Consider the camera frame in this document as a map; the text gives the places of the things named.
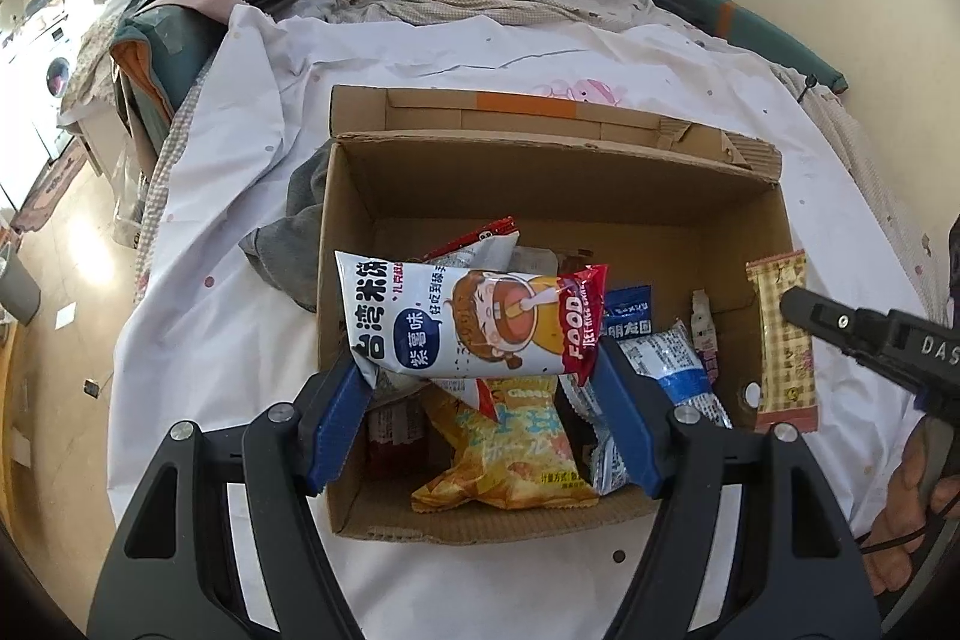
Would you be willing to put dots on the white washing machine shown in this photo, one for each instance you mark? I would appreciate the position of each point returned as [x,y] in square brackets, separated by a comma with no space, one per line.
[38,63]

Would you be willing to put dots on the blue white small packet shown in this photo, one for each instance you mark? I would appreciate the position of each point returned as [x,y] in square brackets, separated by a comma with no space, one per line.
[628,312]

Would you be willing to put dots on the brown chocolate snack bar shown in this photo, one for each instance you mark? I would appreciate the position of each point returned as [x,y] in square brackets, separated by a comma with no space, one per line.
[395,416]

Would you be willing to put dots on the brown cardboard box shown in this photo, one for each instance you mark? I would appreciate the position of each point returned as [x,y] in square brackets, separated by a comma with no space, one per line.
[468,233]

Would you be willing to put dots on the beige checkered wafer pack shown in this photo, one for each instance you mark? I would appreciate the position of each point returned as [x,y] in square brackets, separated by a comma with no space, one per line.
[787,384]

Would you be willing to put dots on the white blue snack bag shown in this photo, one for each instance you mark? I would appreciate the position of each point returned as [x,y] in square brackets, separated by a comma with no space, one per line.
[640,390]

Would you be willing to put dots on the teal orange cushion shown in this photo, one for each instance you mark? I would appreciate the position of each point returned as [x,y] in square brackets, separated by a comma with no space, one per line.
[743,28]

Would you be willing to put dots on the yellow cheese snack bag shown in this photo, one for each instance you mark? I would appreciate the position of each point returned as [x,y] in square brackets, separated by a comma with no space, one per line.
[519,458]

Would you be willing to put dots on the teal orange folded mat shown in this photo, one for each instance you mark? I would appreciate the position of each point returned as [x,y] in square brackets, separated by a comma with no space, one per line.
[159,54]

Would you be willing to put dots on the white red-trim snack bag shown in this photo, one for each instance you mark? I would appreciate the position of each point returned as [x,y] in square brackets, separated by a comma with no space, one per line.
[495,246]

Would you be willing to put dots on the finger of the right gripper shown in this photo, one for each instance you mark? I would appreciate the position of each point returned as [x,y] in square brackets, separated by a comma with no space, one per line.
[919,355]

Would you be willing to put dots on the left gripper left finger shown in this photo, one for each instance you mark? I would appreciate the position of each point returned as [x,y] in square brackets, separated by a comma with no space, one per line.
[290,453]

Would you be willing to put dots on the white pink snack bar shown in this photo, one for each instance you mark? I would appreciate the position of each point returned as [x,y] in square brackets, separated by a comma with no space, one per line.
[704,336]

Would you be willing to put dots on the white red rice cracker pack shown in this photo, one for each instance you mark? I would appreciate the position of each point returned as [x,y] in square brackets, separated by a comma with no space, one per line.
[442,322]

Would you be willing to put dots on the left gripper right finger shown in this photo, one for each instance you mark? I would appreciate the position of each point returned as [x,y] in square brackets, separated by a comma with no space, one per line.
[666,586]

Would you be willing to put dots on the person's right hand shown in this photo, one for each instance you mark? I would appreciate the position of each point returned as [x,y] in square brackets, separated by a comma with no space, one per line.
[903,514]

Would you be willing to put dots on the dark grey cloth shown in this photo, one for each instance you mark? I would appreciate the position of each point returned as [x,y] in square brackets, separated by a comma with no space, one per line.
[285,252]

